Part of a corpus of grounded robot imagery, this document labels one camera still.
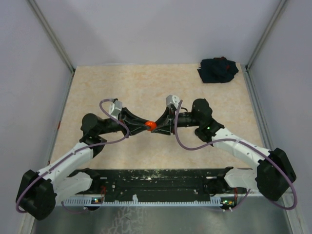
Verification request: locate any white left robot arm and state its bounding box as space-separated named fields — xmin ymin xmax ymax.
xmin=15 ymin=107 xmax=157 ymax=220

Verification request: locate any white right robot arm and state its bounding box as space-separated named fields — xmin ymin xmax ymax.
xmin=151 ymin=95 xmax=296 ymax=202

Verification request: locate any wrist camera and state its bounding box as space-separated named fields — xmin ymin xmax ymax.
xmin=165 ymin=95 xmax=180 ymax=109
xmin=109 ymin=98 xmax=122 ymax=119

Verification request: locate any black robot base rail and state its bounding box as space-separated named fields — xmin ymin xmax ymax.
xmin=78 ymin=169 xmax=247 ymax=204

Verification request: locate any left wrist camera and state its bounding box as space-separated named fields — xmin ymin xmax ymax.
xmin=109 ymin=98 xmax=122 ymax=119

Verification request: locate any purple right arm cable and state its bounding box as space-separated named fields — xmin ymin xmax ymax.
xmin=173 ymin=99 xmax=298 ymax=212

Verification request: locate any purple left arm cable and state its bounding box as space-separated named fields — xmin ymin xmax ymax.
xmin=15 ymin=97 xmax=130 ymax=214

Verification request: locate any orange earbud charging case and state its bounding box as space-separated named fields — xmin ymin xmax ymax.
xmin=145 ymin=120 xmax=157 ymax=131

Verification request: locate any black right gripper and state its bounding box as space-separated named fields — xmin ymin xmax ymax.
xmin=151 ymin=106 xmax=201 ymax=135

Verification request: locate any dark crumpled cloth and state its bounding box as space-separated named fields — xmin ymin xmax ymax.
xmin=197 ymin=57 xmax=239 ymax=83

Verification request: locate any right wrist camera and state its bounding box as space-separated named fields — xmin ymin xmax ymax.
xmin=165 ymin=95 xmax=180 ymax=109

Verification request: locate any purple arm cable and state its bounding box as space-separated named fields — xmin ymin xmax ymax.
xmin=15 ymin=97 xmax=130 ymax=214
xmin=173 ymin=99 xmax=298 ymax=212

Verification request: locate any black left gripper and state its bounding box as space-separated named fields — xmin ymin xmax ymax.
xmin=97 ymin=107 xmax=151 ymax=138

